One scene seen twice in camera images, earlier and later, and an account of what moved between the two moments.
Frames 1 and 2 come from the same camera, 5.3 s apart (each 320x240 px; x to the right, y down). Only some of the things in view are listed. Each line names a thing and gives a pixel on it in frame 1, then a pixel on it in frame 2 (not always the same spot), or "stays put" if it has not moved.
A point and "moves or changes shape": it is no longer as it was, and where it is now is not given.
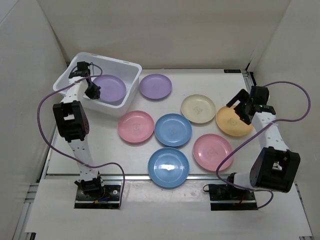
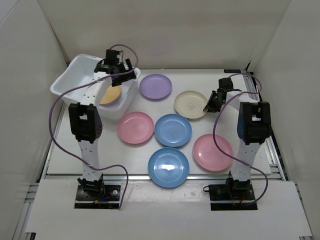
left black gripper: (96, 92) to (127, 77)
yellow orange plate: (230, 122) to (111, 95)
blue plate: (173, 129) stays put
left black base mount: (109, 199) stays put
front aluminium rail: (137, 177) stays put
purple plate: (155, 86) stays put
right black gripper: (242, 96) to (210, 107)
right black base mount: (225, 197) stays put
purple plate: (113, 87) to (112, 104)
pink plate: (209, 149) stays put
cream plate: (198, 108) moves or changes shape
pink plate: (136, 126) stays put
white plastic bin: (119, 82) stays put
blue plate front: (168, 167) stays put
